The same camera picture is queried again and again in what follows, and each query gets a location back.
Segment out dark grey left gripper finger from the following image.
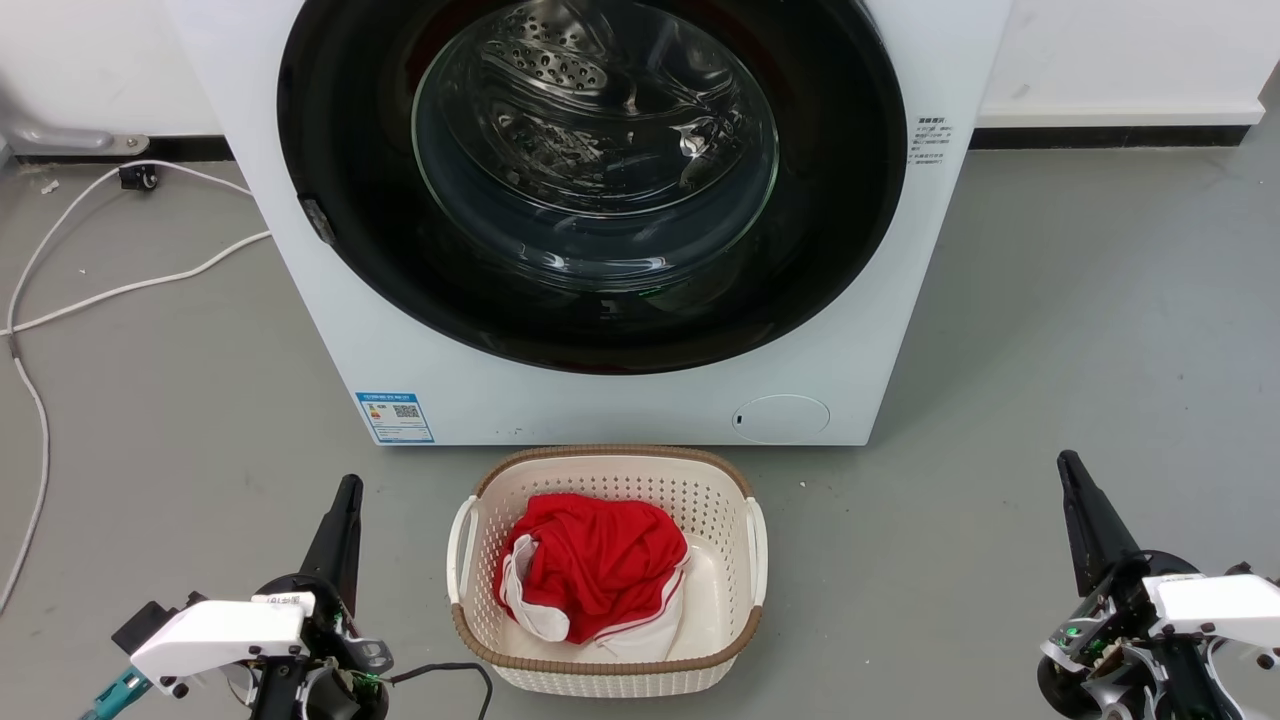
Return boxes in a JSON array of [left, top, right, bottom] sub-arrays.
[[300, 475, 364, 613]]

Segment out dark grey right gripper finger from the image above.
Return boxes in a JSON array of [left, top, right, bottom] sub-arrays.
[[1057, 450, 1141, 597]]

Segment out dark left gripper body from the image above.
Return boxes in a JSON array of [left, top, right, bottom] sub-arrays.
[[250, 574, 393, 720]]

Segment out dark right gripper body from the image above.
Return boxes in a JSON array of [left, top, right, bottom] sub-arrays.
[[1037, 550, 1280, 720]]

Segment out black round glass washer door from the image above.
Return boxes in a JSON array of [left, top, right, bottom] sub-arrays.
[[277, 0, 909, 376]]

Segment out white front-load washing machine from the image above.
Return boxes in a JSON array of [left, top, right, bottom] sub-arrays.
[[165, 0, 1013, 448]]

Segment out blue energy label sticker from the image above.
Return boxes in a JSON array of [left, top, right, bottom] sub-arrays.
[[355, 391, 436, 445]]

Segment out red and white garment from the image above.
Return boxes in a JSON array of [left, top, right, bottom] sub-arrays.
[[492, 492, 691, 662]]

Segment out round white filter cover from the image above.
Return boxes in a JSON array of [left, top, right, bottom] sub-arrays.
[[732, 394, 831, 445]]

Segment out cream plastic laundry basket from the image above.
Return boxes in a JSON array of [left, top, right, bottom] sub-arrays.
[[446, 445, 769, 698]]

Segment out small printed text sticker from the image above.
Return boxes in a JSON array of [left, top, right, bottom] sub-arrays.
[[908, 113, 957, 167]]

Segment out stainless steel washer drum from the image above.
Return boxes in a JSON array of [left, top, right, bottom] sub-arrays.
[[470, 0, 766, 196]]

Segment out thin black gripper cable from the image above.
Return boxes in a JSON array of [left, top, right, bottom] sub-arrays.
[[385, 662, 495, 720]]

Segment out teal cable connector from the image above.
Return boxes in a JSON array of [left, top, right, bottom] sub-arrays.
[[80, 667, 153, 720]]

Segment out thin white cable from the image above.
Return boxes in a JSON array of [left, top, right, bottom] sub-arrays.
[[0, 160, 253, 613]]

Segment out thick white power cable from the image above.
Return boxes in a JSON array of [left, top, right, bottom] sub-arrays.
[[0, 230, 273, 336]]

